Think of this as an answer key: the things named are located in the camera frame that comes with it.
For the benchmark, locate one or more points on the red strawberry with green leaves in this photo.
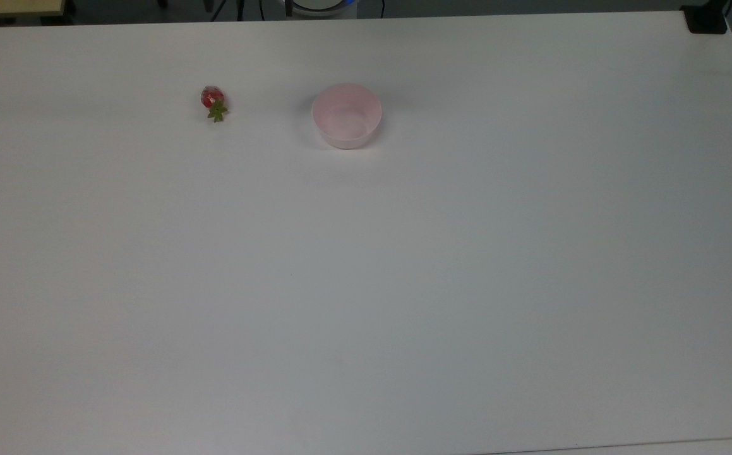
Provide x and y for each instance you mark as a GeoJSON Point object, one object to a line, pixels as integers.
{"type": "Point", "coordinates": [212, 98]}

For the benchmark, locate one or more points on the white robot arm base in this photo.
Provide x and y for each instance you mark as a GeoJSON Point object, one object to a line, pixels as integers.
{"type": "Point", "coordinates": [320, 7]}

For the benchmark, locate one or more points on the pink plastic bowl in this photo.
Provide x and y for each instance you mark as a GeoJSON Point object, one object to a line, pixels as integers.
{"type": "Point", "coordinates": [346, 117]}

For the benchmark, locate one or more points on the black table clamp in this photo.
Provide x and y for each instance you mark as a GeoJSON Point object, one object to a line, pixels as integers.
{"type": "Point", "coordinates": [705, 19]}

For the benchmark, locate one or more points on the beige wooden table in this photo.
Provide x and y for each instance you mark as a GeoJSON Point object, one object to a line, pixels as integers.
{"type": "Point", "coordinates": [6, 7]}

